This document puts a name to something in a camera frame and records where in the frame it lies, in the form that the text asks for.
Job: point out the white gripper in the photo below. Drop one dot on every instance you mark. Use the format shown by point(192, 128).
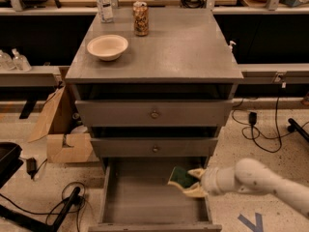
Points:
point(211, 181)

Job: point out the green yellow sponge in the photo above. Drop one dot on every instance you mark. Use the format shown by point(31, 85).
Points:
point(181, 179)

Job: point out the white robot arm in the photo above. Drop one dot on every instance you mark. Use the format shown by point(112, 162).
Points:
point(249, 176)

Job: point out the grey open bottom drawer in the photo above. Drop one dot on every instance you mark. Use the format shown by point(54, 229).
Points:
point(137, 198)

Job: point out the grey top drawer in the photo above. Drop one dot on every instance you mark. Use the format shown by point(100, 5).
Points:
point(154, 113)

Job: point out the grey middle drawer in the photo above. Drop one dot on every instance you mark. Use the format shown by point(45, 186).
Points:
point(153, 147)

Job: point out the grey wooden drawer cabinet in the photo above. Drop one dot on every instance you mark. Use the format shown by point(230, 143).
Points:
point(183, 58)

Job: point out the black power adapter right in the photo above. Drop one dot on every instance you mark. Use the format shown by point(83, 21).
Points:
point(252, 118)

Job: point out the black power adapter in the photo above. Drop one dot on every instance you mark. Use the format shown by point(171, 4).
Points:
point(31, 167)
point(252, 118)

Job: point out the black stand leg right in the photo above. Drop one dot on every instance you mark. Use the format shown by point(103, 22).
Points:
point(294, 126)

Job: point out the open cardboard box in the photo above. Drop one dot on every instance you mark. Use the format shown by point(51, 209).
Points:
point(67, 140)

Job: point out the white pump dispenser top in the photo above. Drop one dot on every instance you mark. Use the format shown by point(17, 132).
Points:
point(232, 44)

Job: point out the white paper bowl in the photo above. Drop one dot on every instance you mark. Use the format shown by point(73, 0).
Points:
point(107, 47)

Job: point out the black power adapter left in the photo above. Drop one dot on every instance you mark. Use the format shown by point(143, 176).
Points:
point(31, 167)

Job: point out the patterned drink can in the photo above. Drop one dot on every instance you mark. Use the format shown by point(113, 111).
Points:
point(141, 18)

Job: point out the black bin left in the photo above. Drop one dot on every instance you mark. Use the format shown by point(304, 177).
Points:
point(9, 161)

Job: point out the black stand base left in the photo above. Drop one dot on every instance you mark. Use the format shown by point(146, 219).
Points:
point(34, 225)

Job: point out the clear plastic water bottle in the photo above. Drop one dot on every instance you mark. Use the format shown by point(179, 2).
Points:
point(105, 10)

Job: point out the right clear sanitizer bottle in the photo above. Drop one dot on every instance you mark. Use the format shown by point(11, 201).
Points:
point(21, 61)

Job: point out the clear sanitizer bottle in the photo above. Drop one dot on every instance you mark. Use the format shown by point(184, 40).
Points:
point(6, 62)
point(21, 61)

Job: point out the left clear sanitizer bottle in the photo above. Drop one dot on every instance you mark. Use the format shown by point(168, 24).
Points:
point(6, 62)

